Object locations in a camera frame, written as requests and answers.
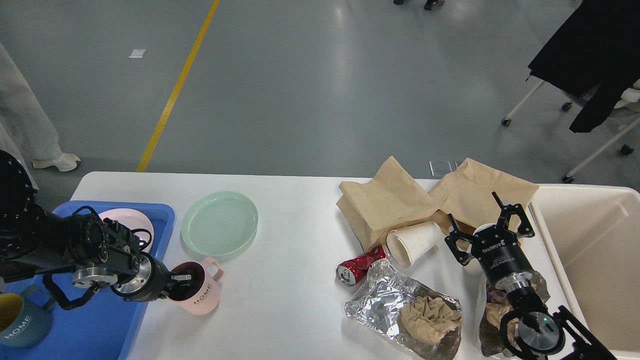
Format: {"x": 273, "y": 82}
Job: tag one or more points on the white rolling chair frame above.
{"x": 608, "y": 155}

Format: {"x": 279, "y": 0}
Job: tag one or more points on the foil wrapper with napkin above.
{"x": 407, "y": 312}

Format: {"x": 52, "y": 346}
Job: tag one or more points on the blue plastic tray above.
{"x": 106, "y": 326}

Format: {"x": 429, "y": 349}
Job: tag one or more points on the black jacket on chair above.
{"x": 596, "y": 48}

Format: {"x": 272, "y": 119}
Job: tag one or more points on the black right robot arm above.
{"x": 528, "y": 331}

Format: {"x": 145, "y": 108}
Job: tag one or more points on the pink plate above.
{"x": 133, "y": 219}

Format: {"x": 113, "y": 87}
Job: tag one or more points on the person in light trousers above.
{"x": 27, "y": 132}

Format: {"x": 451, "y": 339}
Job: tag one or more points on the beige plastic bin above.
{"x": 593, "y": 233}

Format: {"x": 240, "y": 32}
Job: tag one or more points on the white paper cup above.
{"x": 407, "y": 244}
{"x": 473, "y": 267}

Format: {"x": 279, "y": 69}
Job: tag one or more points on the foil bag under right arm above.
{"x": 491, "y": 306}

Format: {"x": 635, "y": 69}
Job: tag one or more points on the dark teal mug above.
{"x": 24, "y": 323}

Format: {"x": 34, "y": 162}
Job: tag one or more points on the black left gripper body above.
{"x": 153, "y": 281}

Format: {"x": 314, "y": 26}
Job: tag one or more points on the pink mug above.
{"x": 207, "y": 274}

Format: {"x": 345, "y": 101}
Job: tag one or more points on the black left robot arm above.
{"x": 77, "y": 255}

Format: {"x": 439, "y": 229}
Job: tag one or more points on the right brown paper bag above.
{"x": 466, "y": 193}

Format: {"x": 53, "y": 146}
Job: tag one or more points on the left brown paper bag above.
{"x": 391, "y": 200}

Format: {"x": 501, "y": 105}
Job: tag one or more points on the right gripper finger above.
{"x": 462, "y": 257}
{"x": 507, "y": 210}

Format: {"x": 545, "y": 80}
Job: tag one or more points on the green plate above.
{"x": 220, "y": 224}

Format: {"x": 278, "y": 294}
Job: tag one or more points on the crushed red soda can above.
{"x": 350, "y": 272}

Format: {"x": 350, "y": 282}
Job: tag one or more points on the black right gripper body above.
{"x": 501, "y": 258}

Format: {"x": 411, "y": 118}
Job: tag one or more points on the brown paper bag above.
{"x": 391, "y": 200}
{"x": 466, "y": 193}

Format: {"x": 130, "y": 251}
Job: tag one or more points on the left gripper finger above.
{"x": 183, "y": 277}
{"x": 177, "y": 293}

